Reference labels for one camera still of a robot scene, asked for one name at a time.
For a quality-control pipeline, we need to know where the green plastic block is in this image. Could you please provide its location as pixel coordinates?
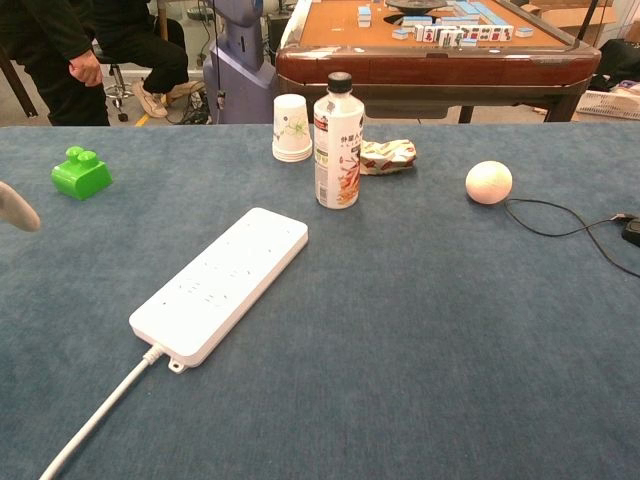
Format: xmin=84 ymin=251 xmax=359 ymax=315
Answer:
xmin=50 ymin=145 xmax=114 ymax=202

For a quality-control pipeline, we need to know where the white power strip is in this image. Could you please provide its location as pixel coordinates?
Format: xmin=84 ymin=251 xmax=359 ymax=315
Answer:
xmin=128 ymin=207 xmax=309 ymax=375

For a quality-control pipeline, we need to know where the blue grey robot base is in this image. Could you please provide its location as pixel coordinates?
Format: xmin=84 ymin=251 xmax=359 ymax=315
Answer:
xmin=202 ymin=0 xmax=279 ymax=125

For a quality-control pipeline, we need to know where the standing mahjong tile row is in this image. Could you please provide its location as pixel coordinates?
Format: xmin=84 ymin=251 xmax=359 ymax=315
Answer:
xmin=413 ymin=23 xmax=515 ymax=49

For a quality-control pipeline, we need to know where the black round table centre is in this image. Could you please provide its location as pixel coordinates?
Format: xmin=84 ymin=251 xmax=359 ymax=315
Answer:
xmin=384 ymin=0 xmax=449 ymax=11

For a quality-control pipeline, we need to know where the black tripod stand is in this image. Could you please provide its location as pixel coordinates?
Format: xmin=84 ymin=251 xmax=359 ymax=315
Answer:
xmin=569 ymin=0 xmax=601 ymax=50

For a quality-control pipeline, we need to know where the chrome swivel stool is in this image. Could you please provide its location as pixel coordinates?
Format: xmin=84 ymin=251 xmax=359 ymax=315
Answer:
xmin=97 ymin=49 xmax=136 ymax=124

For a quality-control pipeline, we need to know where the white power strip cord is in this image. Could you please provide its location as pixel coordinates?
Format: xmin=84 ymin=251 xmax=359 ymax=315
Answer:
xmin=38 ymin=343 xmax=164 ymax=480

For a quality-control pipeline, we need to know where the white drink bottle black cap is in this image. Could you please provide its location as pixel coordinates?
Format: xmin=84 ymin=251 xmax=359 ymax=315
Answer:
xmin=313 ymin=71 xmax=365 ymax=210

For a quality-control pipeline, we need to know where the black bag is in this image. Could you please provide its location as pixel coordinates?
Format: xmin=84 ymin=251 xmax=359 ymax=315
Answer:
xmin=592 ymin=38 xmax=640 ymax=92

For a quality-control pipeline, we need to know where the brown mahjong table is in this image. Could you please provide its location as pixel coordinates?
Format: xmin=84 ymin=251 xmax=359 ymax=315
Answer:
xmin=275 ymin=0 xmax=603 ymax=124

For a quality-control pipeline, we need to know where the crumpled snack wrapper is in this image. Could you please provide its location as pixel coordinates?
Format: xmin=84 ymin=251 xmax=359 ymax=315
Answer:
xmin=358 ymin=138 xmax=418 ymax=177

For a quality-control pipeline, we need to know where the blue table cloth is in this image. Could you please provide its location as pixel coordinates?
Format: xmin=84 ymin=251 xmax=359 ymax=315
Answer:
xmin=0 ymin=122 xmax=640 ymax=480

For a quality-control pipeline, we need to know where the white plastic basket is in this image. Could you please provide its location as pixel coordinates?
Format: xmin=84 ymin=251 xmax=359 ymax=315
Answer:
xmin=575 ymin=88 xmax=640 ymax=121

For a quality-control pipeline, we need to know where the person in black clothes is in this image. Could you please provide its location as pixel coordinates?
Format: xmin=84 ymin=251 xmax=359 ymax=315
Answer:
xmin=0 ymin=0 xmax=206 ymax=127

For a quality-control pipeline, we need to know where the pale pink ball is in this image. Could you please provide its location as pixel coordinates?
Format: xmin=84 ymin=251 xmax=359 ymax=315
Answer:
xmin=465 ymin=160 xmax=514 ymax=206

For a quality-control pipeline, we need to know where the white paper cup stack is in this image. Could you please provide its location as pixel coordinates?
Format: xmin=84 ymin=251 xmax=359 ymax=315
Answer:
xmin=271 ymin=93 xmax=314 ymax=163

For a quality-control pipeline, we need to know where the black mouse cable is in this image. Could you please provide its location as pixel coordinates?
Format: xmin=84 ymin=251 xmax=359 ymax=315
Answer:
xmin=503 ymin=198 xmax=640 ymax=279

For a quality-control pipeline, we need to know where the left robot hand silver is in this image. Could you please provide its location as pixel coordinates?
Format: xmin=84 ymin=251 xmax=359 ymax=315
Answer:
xmin=0 ymin=180 xmax=41 ymax=232

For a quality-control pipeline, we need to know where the black floor cable tangle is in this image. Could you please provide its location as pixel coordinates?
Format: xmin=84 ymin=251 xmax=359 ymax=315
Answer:
xmin=167 ymin=89 xmax=214 ymax=125

